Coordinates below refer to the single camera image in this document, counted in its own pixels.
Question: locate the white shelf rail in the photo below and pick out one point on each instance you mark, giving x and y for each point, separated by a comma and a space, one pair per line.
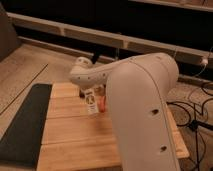
139, 45

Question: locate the wooden board table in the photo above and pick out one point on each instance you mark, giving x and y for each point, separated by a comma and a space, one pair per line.
72, 139

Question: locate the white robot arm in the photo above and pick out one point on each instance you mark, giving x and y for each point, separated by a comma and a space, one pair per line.
136, 91

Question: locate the white wall plug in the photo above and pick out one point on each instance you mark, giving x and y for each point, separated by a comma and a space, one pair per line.
204, 62

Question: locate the orange carrot toy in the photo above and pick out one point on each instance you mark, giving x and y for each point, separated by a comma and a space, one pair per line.
103, 104

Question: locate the small white bottle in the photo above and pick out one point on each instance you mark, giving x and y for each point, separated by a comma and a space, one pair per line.
91, 101

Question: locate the black mat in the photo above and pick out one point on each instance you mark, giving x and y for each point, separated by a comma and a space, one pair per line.
20, 144

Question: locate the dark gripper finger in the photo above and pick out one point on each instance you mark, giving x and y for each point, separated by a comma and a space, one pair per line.
81, 94

